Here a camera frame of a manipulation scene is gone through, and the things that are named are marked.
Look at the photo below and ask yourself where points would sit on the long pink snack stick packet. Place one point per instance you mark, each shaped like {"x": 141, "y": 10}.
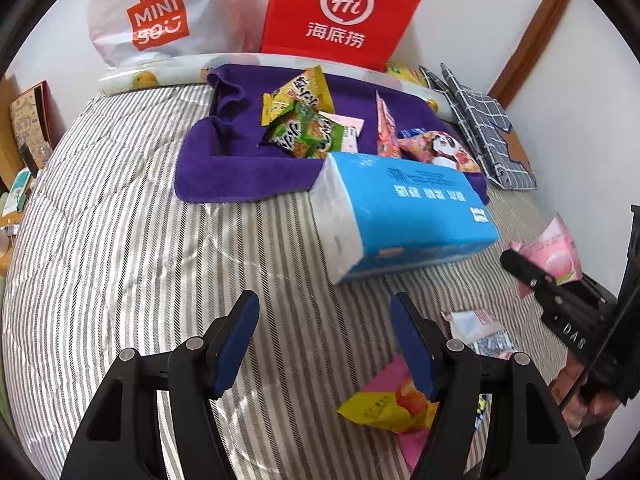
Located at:
{"x": 385, "y": 125}

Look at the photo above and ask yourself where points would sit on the patterned box with red side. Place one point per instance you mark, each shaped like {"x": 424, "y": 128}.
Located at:
{"x": 30, "y": 120}

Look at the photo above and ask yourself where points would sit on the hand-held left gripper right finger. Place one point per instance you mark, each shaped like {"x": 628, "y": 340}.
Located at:
{"x": 412, "y": 350}

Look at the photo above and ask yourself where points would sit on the purple towel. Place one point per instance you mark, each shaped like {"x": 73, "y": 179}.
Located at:
{"x": 225, "y": 160}

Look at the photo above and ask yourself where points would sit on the panda print snack packet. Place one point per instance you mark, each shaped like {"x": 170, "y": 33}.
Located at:
{"x": 440, "y": 147}

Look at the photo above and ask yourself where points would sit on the green snack packet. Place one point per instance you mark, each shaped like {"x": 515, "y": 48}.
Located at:
{"x": 300, "y": 132}

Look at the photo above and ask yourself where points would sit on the plain pink snack packet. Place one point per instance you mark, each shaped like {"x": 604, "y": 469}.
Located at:
{"x": 392, "y": 375}

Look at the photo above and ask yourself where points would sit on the grey checked cloth with star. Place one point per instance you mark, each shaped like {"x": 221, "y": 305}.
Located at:
{"x": 480, "y": 110}

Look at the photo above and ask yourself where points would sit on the pink peach snack packet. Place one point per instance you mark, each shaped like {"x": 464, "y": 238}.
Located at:
{"x": 555, "y": 255}

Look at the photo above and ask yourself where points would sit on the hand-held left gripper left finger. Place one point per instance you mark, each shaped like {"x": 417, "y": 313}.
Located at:
{"x": 235, "y": 350}

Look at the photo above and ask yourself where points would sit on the blue tissue pack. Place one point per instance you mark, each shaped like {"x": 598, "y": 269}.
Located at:
{"x": 410, "y": 210}

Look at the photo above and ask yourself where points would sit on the white red snack packet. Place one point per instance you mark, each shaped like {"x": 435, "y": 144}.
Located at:
{"x": 470, "y": 325}

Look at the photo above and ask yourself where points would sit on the brown wooden door frame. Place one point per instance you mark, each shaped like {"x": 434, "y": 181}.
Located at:
{"x": 540, "y": 30}

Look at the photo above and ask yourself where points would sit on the yellow chips snack packet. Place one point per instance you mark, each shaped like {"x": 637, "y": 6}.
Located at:
{"x": 375, "y": 407}

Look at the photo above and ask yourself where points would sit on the blue yellow snack packet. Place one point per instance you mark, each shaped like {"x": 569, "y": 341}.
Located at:
{"x": 480, "y": 412}

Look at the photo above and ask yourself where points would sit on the white plastic shopping bag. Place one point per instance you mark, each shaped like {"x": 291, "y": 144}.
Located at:
{"x": 200, "y": 10}

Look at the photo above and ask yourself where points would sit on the white green box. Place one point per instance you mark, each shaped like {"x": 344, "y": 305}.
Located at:
{"x": 20, "y": 190}

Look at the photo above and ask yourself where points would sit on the person's right hand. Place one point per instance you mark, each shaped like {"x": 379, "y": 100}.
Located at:
{"x": 580, "y": 407}

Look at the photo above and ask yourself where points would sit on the yellow drink packet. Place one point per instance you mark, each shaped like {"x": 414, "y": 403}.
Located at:
{"x": 407, "y": 72}

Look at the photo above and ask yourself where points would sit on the wooden bedside furniture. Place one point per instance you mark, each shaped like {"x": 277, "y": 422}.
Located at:
{"x": 10, "y": 222}

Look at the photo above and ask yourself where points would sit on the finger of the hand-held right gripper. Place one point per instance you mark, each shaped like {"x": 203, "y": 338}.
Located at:
{"x": 525, "y": 270}

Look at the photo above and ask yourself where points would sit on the pink white snack packet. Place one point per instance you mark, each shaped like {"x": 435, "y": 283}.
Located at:
{"x": 350, "y": 127}

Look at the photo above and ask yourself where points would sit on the striped bed mattress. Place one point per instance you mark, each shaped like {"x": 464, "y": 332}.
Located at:
{"x": 125, "y": 235}

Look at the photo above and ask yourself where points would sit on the long fruit print pillow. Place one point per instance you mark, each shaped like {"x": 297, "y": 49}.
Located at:
{"x": 165, "y": 67}

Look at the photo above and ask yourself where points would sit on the yellow printed snack packet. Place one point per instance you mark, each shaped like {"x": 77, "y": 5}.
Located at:
{"x": 300, "y": 87}

